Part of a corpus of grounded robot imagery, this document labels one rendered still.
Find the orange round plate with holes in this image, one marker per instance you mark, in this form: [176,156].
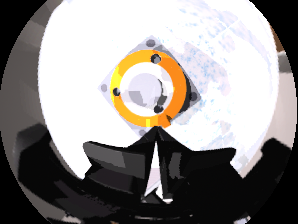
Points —
[172,81]

